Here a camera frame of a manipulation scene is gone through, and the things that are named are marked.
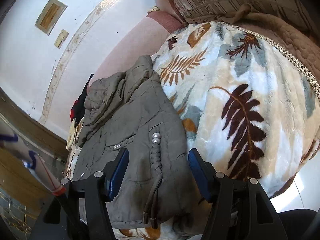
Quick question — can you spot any grey quilted hooded jacket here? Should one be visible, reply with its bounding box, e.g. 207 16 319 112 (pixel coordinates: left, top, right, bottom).
73 55 200 229

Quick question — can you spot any yellow cloth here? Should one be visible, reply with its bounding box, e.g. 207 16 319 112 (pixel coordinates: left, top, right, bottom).
66 119 77 151

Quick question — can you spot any black garment pile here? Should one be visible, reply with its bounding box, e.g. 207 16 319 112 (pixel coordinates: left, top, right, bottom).
75 74 94 126

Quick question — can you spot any red garment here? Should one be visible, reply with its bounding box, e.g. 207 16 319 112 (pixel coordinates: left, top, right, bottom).
70 100 78 121

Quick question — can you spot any leaf pattern plush blanket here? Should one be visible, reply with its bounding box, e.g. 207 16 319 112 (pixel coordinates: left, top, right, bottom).
113 22 319 239

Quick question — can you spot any wooden glass door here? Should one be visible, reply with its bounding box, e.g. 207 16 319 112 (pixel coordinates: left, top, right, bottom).
1 91 67 239

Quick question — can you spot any pink sofa armrest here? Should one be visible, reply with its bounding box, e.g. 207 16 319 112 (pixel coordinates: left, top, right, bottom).
89 11 182 85

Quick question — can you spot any brown quilted sofa cover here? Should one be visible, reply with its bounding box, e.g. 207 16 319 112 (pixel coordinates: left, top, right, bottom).
185 3 319 96

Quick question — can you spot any beige wall switch plate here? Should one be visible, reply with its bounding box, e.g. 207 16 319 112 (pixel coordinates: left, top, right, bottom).
54 29 69 49

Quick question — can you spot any small framed wall picture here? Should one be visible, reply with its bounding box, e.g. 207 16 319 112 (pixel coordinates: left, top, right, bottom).
35 0 67 36

